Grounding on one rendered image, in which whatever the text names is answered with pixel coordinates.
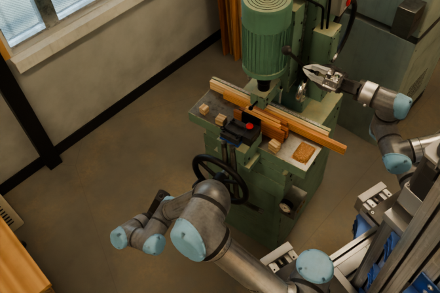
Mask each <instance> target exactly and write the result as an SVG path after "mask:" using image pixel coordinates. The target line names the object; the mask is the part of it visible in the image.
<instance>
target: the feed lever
mask: <svg viewBox="0 0 440 293"><path fill-rule="evenodd" d="M282 54H283V55H285V56H288V55H290V56H291V57H292V58H293V59H294V60H295V61H296V62H297V63H298V64H300V65H301V66H302V67H304V66H306V65H312V64H310V63H308V64H306V65H305V64H304V63H303V62H302V61H301V60H300V59H299V58H298V57H296V55H294V53H292V48H291V47H290V46H289V45H284V46H283V47H282ZM309 71H310V72H311V73H315V74H316V75H317V76H318V73H319V71H314V70H309ZM302 76H303V77H305V78H307V79H309V78H308V77H307V76H306V74H305V73H304V71H303V72H302Z"/></svg>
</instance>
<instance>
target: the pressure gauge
mask: <svg viewBox="0 0 440 293"><path fill-rule="evenodd" d="M278 206H279V208H280V209H281V210H282V211H284V212H286V213H290V212H291V211H292V209H293V208H294V205H293V204H292V202H290V201H289V200H288V199H282V200H281V202H280V203H279V204H278ZM284 207H285V208H286V209H284Z"/></svg>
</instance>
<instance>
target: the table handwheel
mask: <svg viewBox="0 0 440 293"><path fill-rule="evenodd" d="M202 161H207V162H211V163H213V164H215V165H217V166H219V167H220V168H222V169H223V170H222V172H217V173H215V172H213V171H212V170H211V169H210V168H209V167H208V166H207V165H206V164H205V163H203V162H202ZM198 164H200V165H201V166H202V167H203V168H204V169H205V170H206V171H207V172H208V173H209V174H211V175H212V176H213V178H212V179H213V180H217V181H219V182H221V183H223V184H224V185H226V183H228V184H236V185H239V186H240V188H241V190H242V193H243V196H242V198H232V197H230V201H231V204H234V205H242V204H245V203H246V202H247V201H248V199H249V189H248V186H247V184H246V183H245V181H244V180H243V178H242V177H241V176H240V175H239V174H238V173H237V172H236V171H235V170H234V169H233V168H232V167H231V164H230V162H229V164H227V163H225V162H224V161H223V160H220V159H219V158H216V157H215V156H211V155H208V154H199V155H197V156H195V157H194V159H193V161H192V169H193V171H194V174H195V175H196V177H197V179H199V178H201V179H202V181H204V180H206V179H205V177H204V176H203V174H202V173H201V171H200V169H199V166H198ZM229 175H230V176H231V177H232V178H233V179H234V180H235V181H233V180H229V179H228V176H229Z"/></svg>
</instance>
